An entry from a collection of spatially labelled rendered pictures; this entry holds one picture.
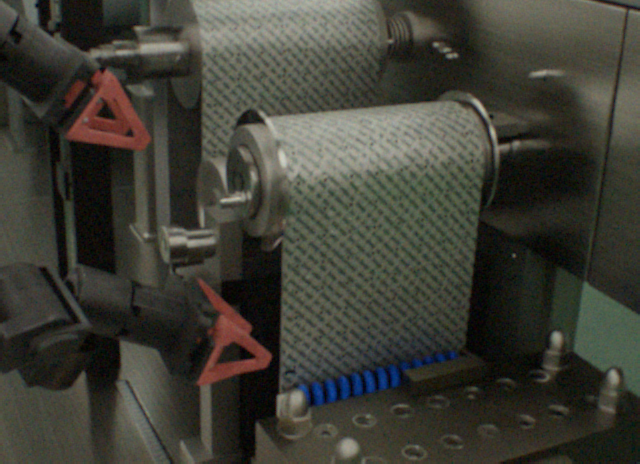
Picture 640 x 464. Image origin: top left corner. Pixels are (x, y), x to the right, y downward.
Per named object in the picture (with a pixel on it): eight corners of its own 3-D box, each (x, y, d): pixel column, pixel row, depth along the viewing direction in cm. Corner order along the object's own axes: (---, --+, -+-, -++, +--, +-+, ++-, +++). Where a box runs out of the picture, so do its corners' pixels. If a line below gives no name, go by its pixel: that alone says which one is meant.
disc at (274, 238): (230, 221, 107) (230, 93, 101) (234, 220, 107) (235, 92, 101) (283, 273, 95) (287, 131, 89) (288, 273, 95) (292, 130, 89)
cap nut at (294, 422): (270, 423, 96) (271, 385, 94) (303, 415, 97) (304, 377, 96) (285, 442, 93) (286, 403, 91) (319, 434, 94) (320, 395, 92)
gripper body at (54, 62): (58, 131, 80) (-17, 81, 76) (35, 104, 89) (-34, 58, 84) (103, 69, 80) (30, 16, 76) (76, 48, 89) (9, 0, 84)
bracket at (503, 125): (460, 127, 111) (461, 111, 110) (500, 123, 113) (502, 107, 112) (485, 139, 106) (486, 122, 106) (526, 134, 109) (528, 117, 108)
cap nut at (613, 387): (586, 399, 102) (592, 363, 100) (611, 392, 103) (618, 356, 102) (609, 416, 99) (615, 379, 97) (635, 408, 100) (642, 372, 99)
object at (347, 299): (279, 398, 102) (282, 240, 95) (461, 356, 112) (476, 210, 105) (281, 401, 101) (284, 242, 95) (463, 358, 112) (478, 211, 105)
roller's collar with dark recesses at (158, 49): (128, 74, 117) (126, 22, 114) (174, 71, 119) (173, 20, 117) (142, 86, 112) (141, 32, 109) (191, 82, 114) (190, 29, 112)
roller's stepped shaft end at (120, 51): (82, 68, 112) (80, 41, 111) (131, 64, 115) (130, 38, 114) (88, 73, 110) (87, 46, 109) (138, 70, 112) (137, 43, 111)
